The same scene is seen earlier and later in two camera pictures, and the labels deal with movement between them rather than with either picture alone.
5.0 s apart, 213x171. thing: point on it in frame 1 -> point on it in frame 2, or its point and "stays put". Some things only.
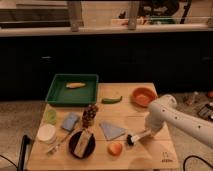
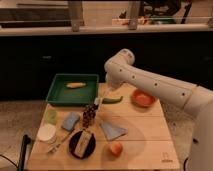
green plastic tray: x=61 y=95 stays put
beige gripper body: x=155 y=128 -> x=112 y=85
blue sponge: x=69 y=121 stays put
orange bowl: x=143 y=96 stays put
